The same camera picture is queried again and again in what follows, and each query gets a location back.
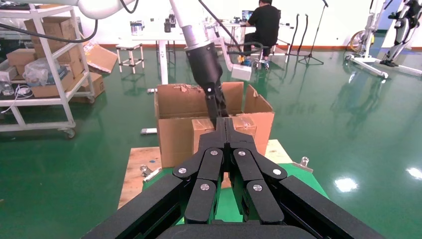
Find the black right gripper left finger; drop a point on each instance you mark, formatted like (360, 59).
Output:
(204, 184)

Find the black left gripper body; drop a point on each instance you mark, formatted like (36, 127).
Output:
(204, 66)

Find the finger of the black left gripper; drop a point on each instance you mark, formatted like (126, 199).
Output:
(214, 109)
(222, 102)

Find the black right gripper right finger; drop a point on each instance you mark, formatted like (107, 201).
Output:
(254, 184)

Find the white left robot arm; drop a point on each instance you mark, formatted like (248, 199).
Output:
(189, 19)

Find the large open cardboard carton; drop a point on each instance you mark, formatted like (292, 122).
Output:
(174, 142)

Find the flattened cardboard sheet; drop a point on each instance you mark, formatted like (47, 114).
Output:
(100, 59)

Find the printed cardboard box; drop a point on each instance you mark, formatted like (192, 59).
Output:
(95, 84)

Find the large cardboard box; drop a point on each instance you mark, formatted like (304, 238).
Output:
(54, 28)

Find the long low cardboard box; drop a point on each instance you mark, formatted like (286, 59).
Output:
(49, 89)

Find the small plain cardboard box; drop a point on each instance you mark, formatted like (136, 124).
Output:
(21, 56)

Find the green table cloth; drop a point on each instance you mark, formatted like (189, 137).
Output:
(303, 179)

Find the metal cloth clamp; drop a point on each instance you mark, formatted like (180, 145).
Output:
(150, 173)
(304, 163)

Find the metal rolling stool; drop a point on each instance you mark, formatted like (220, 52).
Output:
(263, 57)

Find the open laptop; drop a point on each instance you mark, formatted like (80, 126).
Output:
(247, 15)

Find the person in black clothes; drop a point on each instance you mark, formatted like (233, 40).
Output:
(265, 23)

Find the small white stool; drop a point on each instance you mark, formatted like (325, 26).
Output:
(130, 52)

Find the shiny metal can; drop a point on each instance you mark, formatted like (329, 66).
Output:
(137, 28)

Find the white office desk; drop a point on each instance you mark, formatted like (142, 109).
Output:
(286, 26)

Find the black curved pole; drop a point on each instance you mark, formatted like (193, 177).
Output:
(305, 33)
(294, 36)

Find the black tripod stand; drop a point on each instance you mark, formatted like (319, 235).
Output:
(311, 56)

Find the white shelving cart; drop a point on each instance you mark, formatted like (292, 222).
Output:
(62, 82)

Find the white robot support stand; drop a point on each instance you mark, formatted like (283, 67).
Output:
(367, 59)

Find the clear plastic bag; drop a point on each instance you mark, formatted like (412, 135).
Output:
(39, 71)

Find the humanoid robot legs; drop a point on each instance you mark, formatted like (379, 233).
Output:
(400, 36)

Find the white table frame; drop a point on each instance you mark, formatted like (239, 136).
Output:
(163, 59)

